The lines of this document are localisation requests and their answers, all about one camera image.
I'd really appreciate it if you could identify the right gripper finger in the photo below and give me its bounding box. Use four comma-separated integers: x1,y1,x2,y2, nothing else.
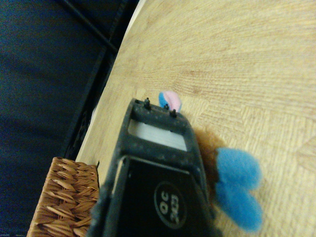
87,97,219,237

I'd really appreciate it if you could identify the blue and brown plush toy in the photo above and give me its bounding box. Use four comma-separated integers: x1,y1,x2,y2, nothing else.
158,90,264,233

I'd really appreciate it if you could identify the black curtain stand pole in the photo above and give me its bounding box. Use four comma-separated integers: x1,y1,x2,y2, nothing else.
56,0,119,53

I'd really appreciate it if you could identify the brown wicker basket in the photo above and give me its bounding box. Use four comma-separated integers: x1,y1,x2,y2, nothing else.
26,157,101,237

